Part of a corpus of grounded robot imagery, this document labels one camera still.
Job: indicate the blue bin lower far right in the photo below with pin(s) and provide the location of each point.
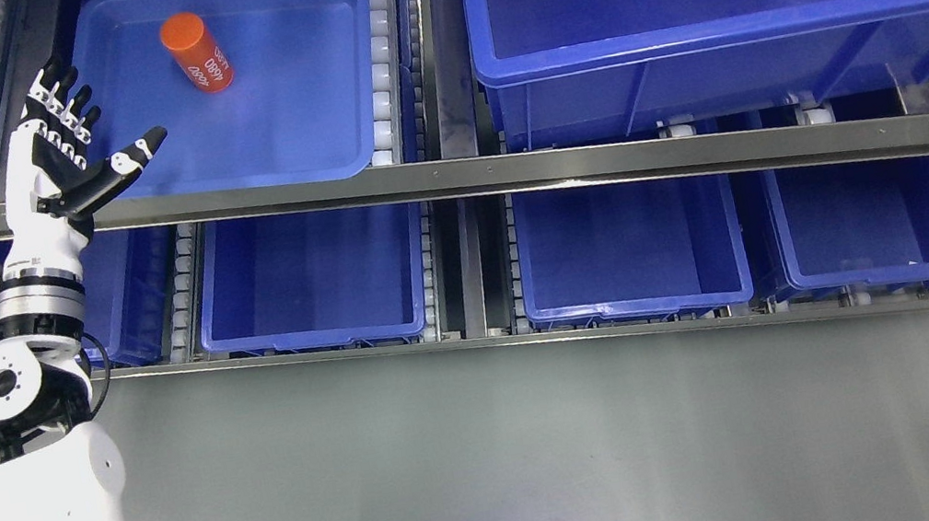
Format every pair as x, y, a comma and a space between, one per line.
862, 225

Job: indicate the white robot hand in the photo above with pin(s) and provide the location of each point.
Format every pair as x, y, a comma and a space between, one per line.
51, 167

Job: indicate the shallow blue tray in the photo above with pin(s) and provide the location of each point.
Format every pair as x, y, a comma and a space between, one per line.
300, 109

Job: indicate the blue bin lower centre right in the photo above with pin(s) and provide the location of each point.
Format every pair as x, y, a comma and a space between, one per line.
649, 249

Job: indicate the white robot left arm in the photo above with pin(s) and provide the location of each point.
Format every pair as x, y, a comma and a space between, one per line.
57, 463

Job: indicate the blue bin lower centre left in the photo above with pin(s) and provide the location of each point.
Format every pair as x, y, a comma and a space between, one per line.
307, 281

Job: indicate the orange cylindrical capacitor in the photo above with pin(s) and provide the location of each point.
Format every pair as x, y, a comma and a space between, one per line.
192, 45

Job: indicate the steel shelf rack frame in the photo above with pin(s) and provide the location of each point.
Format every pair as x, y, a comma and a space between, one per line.
436, 145

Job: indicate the blue bin lower far left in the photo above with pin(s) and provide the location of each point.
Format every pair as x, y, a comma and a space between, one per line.
126, 276

